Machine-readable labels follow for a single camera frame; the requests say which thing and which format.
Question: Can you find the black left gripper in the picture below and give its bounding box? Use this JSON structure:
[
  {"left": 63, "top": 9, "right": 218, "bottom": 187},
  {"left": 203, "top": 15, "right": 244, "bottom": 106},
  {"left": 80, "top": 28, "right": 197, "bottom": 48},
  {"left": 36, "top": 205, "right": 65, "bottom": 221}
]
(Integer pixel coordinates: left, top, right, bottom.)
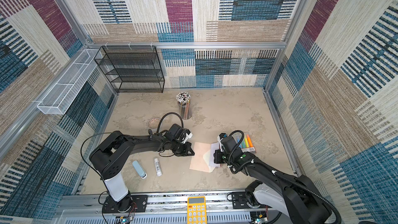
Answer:
[{"left": 170, "top": 140, "right": 195, "bottom": 156}]

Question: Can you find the pink paper envelope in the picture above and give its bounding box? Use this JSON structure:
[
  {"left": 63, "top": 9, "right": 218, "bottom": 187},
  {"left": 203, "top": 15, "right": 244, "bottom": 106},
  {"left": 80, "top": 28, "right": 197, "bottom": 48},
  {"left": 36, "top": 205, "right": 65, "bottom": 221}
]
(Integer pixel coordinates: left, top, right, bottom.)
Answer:
[{"left": 189, "top": 142, "right": 215, "bottom": 173}]

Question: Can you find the white glue stick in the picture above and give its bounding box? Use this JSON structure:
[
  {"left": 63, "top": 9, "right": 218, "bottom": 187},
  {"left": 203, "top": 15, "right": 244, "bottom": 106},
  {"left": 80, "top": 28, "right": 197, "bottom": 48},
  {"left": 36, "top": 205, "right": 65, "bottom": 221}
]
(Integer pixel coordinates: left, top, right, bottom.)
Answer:
[{"left": 154, "top": 157, "right": 162, "bottom": 176}]

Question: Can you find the pink lined letter paper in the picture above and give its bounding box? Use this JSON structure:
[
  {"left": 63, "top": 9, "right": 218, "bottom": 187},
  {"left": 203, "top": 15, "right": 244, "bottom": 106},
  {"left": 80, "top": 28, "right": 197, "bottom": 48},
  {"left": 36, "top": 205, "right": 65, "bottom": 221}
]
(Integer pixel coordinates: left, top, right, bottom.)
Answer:
[{"left": 209, "top": 143, "right": 221, "bottom": 168}]

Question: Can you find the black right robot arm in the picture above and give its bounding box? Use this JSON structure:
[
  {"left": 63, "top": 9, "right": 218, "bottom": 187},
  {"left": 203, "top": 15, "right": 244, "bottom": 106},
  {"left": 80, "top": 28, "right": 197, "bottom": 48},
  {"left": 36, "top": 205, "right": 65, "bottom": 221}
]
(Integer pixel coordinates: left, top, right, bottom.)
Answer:
[{"left": 214, "top": 133, "right": 342, "bottom": 224}]

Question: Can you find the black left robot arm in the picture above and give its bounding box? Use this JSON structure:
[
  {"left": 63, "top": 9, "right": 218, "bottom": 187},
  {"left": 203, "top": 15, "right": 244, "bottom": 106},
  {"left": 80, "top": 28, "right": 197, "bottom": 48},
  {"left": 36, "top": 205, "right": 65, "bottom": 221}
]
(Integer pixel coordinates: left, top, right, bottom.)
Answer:
[{"left": 83, "top": 112, "right": 195, "bottom": 213}]

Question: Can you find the highlighter marker pack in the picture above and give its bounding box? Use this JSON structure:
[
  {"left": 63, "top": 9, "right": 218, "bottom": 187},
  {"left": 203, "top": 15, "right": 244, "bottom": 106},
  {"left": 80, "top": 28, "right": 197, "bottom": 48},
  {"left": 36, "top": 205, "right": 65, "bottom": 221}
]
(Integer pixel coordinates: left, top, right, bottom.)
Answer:
[{"left": 232, "top": 133, "right": 256, "bottom": 153}]

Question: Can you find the clear tape roll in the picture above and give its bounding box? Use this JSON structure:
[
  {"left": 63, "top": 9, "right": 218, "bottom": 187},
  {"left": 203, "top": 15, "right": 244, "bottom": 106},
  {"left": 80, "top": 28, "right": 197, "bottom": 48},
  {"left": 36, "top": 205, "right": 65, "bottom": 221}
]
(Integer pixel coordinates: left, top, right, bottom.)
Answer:
[{"left": 147, "top": 117, "right": 161, "bottom": 130}]

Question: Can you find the pencil holder cup with pencils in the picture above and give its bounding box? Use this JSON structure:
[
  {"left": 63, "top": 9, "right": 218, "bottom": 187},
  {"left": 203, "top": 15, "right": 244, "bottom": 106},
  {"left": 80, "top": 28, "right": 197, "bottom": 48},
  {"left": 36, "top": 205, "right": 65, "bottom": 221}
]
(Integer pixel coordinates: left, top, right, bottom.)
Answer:
[{"left": 176, "top": 92, "right": 192, "bottom": 120}]

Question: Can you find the yellow calculator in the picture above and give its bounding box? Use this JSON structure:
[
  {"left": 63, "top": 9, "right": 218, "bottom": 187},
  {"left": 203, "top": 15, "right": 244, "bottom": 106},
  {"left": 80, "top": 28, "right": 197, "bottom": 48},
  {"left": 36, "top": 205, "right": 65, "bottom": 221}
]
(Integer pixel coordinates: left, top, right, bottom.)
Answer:
[{"left": 187, "top": 196, "right": 207, "bottom": 224}]

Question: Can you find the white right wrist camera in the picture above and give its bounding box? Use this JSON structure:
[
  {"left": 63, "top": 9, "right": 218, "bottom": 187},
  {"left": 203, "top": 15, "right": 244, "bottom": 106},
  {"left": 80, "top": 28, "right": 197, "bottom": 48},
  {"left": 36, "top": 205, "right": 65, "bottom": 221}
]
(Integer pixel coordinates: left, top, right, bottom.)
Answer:
[{"left": 218, "top": 133, "right": 227, "bottom": 143}]

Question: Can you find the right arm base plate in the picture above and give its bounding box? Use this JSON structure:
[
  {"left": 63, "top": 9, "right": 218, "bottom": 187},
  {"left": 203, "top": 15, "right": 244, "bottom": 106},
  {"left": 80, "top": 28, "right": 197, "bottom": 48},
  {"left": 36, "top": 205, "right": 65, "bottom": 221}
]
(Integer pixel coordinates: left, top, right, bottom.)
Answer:
[{"left": 231, "top": 191, "right": 259, "bottom": 209}]

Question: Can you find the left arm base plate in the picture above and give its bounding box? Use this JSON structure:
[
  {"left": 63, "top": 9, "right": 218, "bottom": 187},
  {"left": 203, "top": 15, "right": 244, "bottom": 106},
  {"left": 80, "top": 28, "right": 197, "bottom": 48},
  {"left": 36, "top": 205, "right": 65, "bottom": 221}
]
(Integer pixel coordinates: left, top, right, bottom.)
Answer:
[{"left": 102, "top": 195, "right": 148, "bottom": 214}]

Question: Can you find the black wire mesh shelf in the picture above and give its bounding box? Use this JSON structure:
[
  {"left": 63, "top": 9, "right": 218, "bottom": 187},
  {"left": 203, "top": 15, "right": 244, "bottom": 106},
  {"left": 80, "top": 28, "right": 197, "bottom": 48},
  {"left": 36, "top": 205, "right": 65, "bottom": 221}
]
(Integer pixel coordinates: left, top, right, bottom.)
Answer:
[{"left": 94, "top": 46, "right": 165, "bottom": 93}]

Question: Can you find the aluminium front rail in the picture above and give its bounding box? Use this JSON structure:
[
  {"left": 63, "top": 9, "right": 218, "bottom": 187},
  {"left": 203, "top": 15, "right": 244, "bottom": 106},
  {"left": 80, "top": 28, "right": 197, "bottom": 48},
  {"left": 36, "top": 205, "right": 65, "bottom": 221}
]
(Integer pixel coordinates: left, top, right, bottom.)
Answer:
[{"left": 58, "top": 189, "right": 318, "bottom": 224}]

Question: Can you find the white wire mesh basket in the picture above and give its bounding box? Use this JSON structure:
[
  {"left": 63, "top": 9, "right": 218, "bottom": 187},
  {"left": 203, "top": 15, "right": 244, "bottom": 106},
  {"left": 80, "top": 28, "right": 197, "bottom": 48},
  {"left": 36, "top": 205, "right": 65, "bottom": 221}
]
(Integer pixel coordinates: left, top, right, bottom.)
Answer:
[{"left": 37, "top": 49, "right": 98, "bottom": 115}]

